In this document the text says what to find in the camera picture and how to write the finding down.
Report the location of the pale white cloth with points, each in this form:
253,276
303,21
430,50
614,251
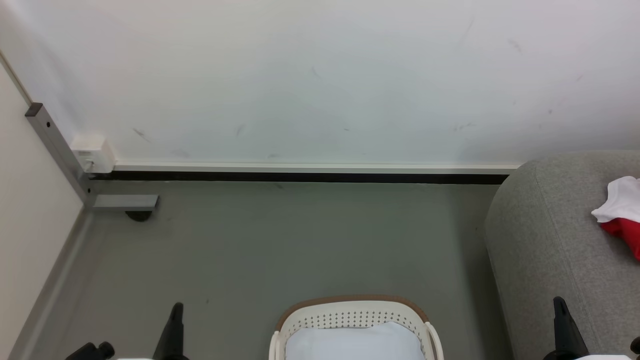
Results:
350,345

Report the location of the grey fabric sofa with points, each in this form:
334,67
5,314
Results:
550,240

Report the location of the white garment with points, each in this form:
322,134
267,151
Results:
622,200

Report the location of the white beige laundry basket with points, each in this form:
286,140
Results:
350,312

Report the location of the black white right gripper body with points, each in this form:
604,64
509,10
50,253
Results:
602,358

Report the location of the white junction box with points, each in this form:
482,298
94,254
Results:
95,152

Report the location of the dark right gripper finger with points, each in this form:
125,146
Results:
565,335
636,346

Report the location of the grey aluminium post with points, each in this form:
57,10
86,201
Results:
57,145

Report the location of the black round levelling foot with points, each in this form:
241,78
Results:
138,215

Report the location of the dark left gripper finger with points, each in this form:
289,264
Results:
172,335
92,351

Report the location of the red garment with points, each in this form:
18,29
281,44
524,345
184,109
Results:
627,235

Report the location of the grey aluminium foot bar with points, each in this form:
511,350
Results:
125,201

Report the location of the grey aluminium floor rail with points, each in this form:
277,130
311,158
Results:
55,285

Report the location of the black baseboard strip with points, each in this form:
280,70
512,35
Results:
300,177

